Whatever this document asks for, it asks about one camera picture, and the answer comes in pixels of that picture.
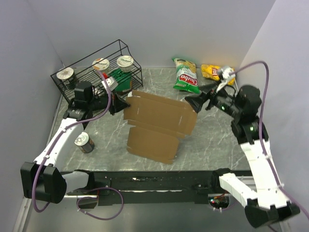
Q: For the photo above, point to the dark yogurt cup on rack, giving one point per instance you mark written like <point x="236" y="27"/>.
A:
<point x="66" y="75"/>

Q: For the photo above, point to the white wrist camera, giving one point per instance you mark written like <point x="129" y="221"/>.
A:
<point x="226" y="74"/>
<point x="109" y="82"/>

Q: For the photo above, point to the green Chuba chips bag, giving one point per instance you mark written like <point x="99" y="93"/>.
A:
<point x="186" y="76"/>

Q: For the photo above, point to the dark tin can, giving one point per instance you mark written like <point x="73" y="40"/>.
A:
<point x="84" y="143"/>

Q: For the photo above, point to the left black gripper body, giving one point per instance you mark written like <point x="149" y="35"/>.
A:
<point x="100" y="102"/>

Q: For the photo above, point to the orange yogurt cup on rack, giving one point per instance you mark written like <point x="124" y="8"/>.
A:
<point x="101" y="65"/>

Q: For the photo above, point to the black wire rack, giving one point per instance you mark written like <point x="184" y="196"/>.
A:
<point x="84" y="71"/>

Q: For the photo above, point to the brown cardboard box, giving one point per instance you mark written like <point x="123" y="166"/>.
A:
<point x="157" y="125"/>

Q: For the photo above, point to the yellow Lays chips bag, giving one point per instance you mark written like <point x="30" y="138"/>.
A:
<point x="211" y="72"/>

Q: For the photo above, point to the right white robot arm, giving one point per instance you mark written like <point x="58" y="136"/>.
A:
<point x="267" y="204"/>

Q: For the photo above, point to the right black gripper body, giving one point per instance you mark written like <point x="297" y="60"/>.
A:
<point x="222" y="100"/>

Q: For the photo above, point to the Chobani yogurt cup on rack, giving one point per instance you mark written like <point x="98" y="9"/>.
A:
<point x="125" y="63"/>

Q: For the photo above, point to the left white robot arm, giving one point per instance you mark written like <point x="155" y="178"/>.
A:
<point x="42" y="179"/>

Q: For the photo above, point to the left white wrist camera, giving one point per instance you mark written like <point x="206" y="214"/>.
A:
<point x="109" y="82"/>

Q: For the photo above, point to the green snack bag in rack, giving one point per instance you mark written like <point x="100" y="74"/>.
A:
<point x="124" y="81"/>

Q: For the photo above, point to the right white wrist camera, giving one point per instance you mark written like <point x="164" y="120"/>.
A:
<point x="226" y="74"/>

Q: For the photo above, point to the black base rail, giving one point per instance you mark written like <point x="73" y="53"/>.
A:
<point x="152" y="186"/>

